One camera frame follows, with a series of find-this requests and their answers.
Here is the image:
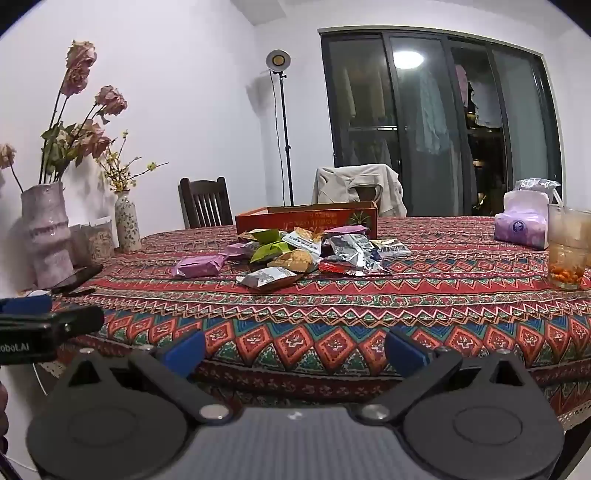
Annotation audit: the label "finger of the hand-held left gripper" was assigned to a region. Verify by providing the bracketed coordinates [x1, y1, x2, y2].
[0, 305, 105, 344]
[0, 295, 53, 316]

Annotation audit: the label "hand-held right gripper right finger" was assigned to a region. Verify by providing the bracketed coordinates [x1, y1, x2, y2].
[353, 327, 536, 424]

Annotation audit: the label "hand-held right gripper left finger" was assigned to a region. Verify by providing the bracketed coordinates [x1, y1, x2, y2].
[58, 329, 237, 425]

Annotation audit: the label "pile of mixed snack packs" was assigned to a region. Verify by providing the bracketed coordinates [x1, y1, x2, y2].
[171, 225, 411, 291]

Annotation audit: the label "brown cardboard box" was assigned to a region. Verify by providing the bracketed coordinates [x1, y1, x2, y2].
[235, 202, 379, 239]

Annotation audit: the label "black smartphone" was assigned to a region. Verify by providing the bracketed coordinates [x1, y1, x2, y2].
[50, 264, 105, 294]

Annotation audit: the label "large pink ceramic vase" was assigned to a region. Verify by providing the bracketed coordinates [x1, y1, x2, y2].
[21, 181, 75, 289]

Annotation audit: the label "patterned red tablecloth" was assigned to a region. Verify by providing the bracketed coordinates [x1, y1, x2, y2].
[37, 215, 591, 432]

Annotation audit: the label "small floral ceramic vase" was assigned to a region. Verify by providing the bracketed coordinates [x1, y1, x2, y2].
[114, 190, 142, 252]

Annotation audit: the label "yellow flower twigs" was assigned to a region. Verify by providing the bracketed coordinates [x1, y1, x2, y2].
[95, 130, 170, 193]

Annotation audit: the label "dark wooden chair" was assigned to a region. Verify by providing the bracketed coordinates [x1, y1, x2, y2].
[351, 185, 382, 205]
[178, 176, 234, 229]

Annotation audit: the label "purple tissue pack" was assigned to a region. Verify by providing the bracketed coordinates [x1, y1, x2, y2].
[493, 190, 553, 250]

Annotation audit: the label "beige jacket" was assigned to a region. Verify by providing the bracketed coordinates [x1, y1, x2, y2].
[312, 164, 407, 218]

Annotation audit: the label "glass cup with drink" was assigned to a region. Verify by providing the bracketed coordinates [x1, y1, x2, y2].
[547, 203, 591, 291]

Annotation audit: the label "clear plastic bag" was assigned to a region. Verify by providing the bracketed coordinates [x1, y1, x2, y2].
[510, 178, 562, 204]

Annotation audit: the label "black sliding glass door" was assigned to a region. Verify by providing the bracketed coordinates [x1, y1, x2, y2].
[318, 30, 569, 218]

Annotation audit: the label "hanging light blue shirt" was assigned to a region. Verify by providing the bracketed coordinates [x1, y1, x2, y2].
[414, 69, 451, 154]

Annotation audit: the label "dried pink rose bouquet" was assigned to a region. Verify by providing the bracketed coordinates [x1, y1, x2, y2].
[0, 39, 128, 192]

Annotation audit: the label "hanging white shirt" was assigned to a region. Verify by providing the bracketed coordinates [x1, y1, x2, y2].
[468, 80, 504, 128]

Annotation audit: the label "floor lamp on stand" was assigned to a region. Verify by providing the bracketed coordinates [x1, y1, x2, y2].
[265, 49, 296, 207]

